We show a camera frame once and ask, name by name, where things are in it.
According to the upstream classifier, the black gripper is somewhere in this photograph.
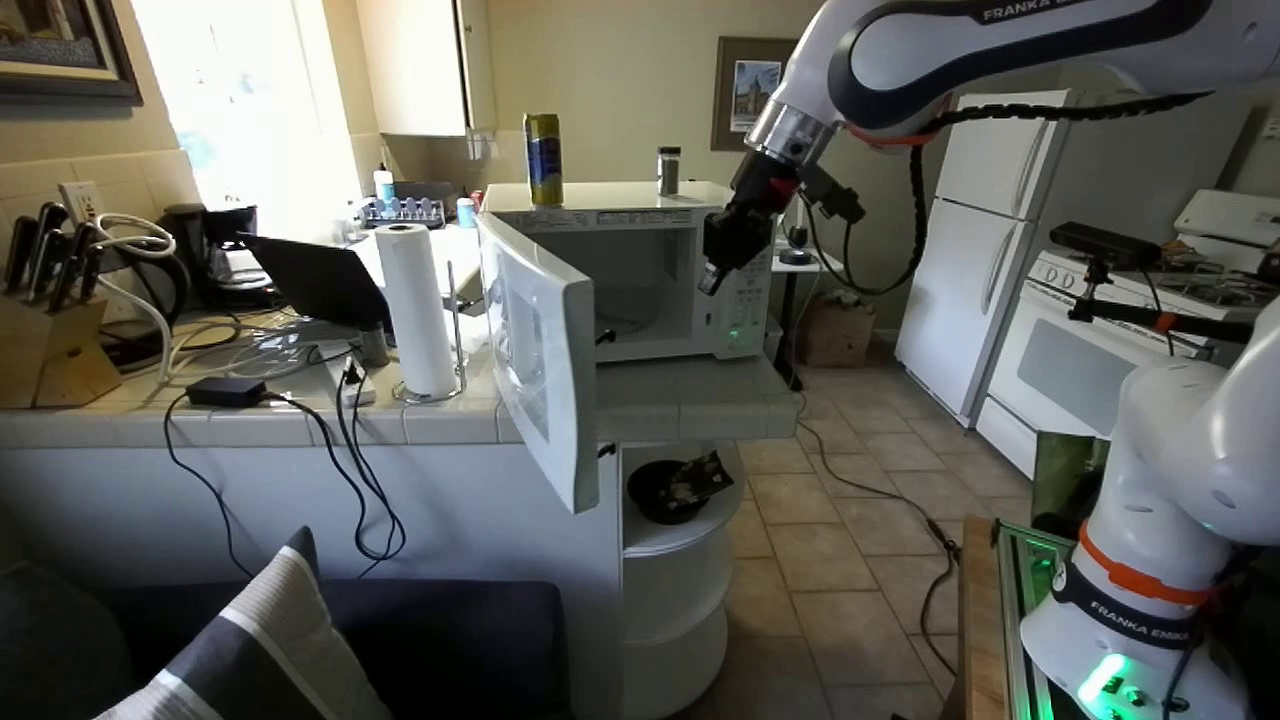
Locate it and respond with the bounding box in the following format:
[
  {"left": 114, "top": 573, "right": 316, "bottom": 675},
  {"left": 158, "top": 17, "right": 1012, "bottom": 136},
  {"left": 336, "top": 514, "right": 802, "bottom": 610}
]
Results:
[{"left": 698, "top": 148, "right": 812, "bottom": 300}]

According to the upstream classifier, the white microwave door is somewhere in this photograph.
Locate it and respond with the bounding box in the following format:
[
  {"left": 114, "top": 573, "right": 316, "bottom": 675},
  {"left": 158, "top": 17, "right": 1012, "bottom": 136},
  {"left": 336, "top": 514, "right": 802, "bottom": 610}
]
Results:
[{"left": 474, "top": 207, "right": 603, "bottom": 519}]

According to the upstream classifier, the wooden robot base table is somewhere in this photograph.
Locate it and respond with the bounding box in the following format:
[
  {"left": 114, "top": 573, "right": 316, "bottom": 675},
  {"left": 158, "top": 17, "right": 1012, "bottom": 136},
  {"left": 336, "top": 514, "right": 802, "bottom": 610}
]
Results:
[{"left": 950, "top": 510, "right": 1071, "bottom": 720}]

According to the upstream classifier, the white microwave body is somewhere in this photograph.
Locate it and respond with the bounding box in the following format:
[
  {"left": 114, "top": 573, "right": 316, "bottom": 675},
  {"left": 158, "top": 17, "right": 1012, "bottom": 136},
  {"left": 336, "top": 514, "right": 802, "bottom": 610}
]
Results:
[{"left": 481, "top": 179, "right": 781, "bottom": 367}]

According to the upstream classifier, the white side table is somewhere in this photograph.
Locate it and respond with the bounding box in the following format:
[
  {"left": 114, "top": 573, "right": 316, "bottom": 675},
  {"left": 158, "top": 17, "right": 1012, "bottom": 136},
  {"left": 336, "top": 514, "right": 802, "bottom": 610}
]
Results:
[{"left": 769, "top": 196, "right": 834, "bottom": 395}]

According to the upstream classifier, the small jar with black lid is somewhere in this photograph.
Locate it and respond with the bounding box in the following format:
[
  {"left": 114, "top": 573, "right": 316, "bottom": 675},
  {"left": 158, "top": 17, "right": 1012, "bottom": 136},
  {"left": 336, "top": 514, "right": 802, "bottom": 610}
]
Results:
[{"left": 651, "top": 144, "right": 687, "bottom": 204}]

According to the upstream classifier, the cardboard box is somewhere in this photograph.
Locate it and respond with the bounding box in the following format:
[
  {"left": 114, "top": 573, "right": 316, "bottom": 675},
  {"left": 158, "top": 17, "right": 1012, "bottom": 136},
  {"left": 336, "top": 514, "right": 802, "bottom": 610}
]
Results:
[{"left": 797, "top": 288, "right": 880, "bottom": 370}]

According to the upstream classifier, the framed picture with white mat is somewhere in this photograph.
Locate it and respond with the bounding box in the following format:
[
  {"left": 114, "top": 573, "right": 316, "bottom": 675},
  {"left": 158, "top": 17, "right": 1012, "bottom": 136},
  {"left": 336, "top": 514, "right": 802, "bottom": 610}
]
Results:
[{"left": 708, "top": 32, "right": 801, "bottom": 154}]

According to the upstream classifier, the green and blue spray can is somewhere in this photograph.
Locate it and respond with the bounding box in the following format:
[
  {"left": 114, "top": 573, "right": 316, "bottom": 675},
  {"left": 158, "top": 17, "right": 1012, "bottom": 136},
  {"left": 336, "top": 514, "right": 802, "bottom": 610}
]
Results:
[{"left": 519, "top": 112, "right": 569, "bottom": 215}]

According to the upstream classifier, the black pan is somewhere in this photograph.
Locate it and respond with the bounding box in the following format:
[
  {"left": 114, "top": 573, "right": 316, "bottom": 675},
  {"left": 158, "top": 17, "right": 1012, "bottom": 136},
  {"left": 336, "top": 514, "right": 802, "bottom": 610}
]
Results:
[{"left": 624, "top": 446, "right": 741, "bottom": 527}]

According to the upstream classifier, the white refrigerator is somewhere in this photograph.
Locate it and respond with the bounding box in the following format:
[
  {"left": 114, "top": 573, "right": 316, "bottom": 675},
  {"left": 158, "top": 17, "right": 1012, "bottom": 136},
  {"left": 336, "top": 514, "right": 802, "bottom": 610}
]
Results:
[{"left": 889, "top": 82, "right": 1077, "bottom": 433}]

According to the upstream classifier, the white paper towel roll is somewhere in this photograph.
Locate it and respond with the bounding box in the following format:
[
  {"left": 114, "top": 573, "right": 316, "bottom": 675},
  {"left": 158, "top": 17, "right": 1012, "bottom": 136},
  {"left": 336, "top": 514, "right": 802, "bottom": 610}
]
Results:
[{"left": 369, "top": 219, "right": 459, "bottom": 403}]

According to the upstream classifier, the row of small dark bottles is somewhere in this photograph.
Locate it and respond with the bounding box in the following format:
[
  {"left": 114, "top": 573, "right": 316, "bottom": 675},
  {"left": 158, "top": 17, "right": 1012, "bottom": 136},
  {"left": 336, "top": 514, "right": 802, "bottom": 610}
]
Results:
[{"left": 355, "top": 192, "right": 450, "bottom": 232}]

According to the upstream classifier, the white rounded shelf unit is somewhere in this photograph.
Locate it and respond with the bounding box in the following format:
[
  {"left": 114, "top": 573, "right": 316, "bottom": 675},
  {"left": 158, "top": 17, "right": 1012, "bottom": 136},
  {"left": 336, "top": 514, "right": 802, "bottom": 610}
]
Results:
[{"left": 615, "top": 438, "right": 747, "bottom": 720}]

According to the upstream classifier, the small plastic bottle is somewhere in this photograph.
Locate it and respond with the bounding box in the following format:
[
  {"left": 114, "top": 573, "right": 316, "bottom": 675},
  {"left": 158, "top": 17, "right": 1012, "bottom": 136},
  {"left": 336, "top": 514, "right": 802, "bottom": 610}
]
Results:
[{"left": 369, "top": 160, "right": 403, "bottom": 210}]

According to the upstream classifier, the white stove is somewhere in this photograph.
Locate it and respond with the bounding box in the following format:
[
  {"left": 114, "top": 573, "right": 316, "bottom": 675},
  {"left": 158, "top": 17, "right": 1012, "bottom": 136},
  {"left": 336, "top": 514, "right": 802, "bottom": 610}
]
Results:
[{"left": 971, "top": 219, "right": 1280, "bottom": 483}]

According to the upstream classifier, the black laptop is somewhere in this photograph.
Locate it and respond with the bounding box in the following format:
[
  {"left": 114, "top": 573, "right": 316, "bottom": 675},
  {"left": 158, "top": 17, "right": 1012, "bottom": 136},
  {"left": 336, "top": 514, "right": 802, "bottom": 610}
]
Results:
[{"left": 241, "top": 232, "right": 399, "bottom": 340}]

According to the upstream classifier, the white tiled counter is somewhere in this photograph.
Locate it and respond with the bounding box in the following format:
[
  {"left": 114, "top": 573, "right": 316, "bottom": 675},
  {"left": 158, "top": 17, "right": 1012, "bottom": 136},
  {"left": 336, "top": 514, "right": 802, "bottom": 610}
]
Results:
[{"left": 0, "top": 219, "right": 802, "bottom": 720}]

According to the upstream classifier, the black stand bar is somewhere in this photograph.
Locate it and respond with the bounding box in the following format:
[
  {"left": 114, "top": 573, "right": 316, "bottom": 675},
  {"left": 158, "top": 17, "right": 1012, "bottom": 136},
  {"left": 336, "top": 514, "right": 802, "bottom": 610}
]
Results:
[{"left": 1062, "top": 256, "right": 1280, "bottom": 360}]

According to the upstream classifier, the dark sofa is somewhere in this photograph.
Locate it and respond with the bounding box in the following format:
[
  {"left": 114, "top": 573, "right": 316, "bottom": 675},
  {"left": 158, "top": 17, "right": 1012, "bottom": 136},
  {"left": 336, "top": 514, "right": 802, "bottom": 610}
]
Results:
[{"left": 0, "top": 546, "right": 578, "bottom": 720}]

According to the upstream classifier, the white paper sheet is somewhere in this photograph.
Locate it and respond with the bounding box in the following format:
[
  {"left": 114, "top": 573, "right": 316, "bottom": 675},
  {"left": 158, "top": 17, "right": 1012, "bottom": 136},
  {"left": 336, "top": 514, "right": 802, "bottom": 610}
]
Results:
[{"left": 1167, "top": 185, "right": 1280, "bottom": 250}]

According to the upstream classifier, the bright window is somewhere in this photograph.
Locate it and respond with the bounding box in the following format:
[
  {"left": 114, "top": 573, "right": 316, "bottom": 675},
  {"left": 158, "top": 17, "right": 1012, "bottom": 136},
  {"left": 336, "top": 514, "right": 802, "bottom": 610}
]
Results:
[{"left": 126, "top": 0, "right": 369, "bottom": 247}]

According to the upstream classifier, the black power adapter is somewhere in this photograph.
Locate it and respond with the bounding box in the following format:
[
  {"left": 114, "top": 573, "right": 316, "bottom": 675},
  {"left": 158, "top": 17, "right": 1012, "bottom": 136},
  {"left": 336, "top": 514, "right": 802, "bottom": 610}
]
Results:
[{"left": 185, "top": 370, "right": 270, "bottom": 413}]

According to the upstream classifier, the black coffee maker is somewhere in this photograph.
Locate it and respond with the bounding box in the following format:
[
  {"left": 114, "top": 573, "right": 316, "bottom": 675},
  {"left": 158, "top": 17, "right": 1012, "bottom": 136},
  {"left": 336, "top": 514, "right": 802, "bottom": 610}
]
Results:
[{"left": 154, "top": 199, "right": 263, "bottom": 304}]

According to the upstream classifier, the grey striped pillow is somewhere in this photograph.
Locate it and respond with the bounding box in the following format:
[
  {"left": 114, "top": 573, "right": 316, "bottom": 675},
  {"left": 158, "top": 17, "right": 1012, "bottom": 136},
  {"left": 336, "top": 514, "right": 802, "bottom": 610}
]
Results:
[{"left": 95, "top": 522, "right": 394, "bottom": 720}]

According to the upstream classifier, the wooden knife block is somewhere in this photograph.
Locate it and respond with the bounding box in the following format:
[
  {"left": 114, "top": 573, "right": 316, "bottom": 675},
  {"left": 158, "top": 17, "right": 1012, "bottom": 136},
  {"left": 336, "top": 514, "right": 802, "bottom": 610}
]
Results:
[{"left": 0, "top": 291, "right": 122, "bottom": 417}]

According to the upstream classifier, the dark framed painting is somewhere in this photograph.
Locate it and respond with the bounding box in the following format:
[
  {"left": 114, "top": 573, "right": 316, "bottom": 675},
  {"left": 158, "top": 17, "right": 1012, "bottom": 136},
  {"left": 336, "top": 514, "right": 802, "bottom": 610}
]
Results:
[{"left": 0, "top": 0, "right": 149, "bottom": 106}]

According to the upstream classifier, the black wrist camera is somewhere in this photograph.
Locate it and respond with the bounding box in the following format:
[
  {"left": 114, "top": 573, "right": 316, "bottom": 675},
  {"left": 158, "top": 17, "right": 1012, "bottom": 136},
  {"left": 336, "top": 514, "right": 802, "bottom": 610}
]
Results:
[{"left": 797, "top": 164, "right": 866, "bottom": 227}]

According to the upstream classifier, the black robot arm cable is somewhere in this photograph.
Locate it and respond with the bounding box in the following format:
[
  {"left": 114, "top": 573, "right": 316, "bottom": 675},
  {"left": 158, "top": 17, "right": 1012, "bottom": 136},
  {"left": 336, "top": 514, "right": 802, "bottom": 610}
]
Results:
[{"left": 802, "top": 88, "right": 1212, "bottom": 300}]

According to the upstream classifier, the black floor cable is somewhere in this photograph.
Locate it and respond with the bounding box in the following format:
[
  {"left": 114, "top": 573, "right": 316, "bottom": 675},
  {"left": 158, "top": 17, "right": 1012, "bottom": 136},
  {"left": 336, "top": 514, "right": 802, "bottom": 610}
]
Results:
[{"left": 791, "top": 417, "right": 969, "bottom": 678}]

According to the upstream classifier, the white wall cabinet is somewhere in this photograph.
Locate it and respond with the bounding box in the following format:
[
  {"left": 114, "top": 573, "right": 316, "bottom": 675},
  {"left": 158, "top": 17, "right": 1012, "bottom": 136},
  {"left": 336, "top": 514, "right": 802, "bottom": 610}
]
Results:
[{"left": 348, "top": 0, "right": 481, "bottom": 138}]

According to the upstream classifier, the black camera on stand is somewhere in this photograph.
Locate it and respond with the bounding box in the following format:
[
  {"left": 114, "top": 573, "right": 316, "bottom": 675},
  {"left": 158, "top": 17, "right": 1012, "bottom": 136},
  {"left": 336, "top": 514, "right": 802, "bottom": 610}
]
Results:
[{"left": 1042, "top": 219, "right": 1164, "bottom": 276}]

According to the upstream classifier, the black hanging cable bundle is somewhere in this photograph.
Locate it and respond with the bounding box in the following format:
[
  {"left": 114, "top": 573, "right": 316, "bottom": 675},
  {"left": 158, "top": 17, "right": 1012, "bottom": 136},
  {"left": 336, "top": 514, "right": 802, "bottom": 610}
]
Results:
[{"left": 263, "top": 356, "right": 412, "bottom": 567}]

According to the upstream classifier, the black adapter cable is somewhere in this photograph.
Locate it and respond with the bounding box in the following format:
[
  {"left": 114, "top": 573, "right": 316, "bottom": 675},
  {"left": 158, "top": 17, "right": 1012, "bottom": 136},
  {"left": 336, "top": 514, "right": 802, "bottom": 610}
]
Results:
[{"left": 158, "top": 387, "right": 261, "bottom": 578}]

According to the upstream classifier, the white looped cable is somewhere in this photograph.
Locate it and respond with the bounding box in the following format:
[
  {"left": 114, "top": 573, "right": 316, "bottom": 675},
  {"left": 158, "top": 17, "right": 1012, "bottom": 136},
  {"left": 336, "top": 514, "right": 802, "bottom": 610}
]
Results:
[{"left": 86, "top": 207, "right": 185, "bottom": 382}]

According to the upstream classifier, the black knife handle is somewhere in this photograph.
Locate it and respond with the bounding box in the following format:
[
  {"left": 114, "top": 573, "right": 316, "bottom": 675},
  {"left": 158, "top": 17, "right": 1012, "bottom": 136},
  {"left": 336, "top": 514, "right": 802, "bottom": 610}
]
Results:
[
  {"left": 0, "top": 210, "right": 40, "bottom": 300},
  {"left": 63, "top": 219, "right": 110, "bottom": 313},
  {"left": 27, "top": 196, "right": 71, "bottom": 313}
]

